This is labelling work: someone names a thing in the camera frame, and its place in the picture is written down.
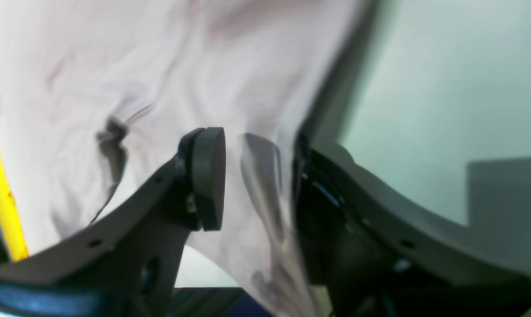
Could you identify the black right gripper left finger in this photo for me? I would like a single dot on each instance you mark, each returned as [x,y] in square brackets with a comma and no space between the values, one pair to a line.
[126,264]

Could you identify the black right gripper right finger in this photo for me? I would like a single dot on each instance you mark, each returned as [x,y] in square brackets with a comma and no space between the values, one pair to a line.
[373,264]

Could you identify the pink T-shirt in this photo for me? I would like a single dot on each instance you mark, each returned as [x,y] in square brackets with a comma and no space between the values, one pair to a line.
[79,78]

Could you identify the yellow strip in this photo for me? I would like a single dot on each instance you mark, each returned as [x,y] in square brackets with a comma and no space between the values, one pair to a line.
[10,222]

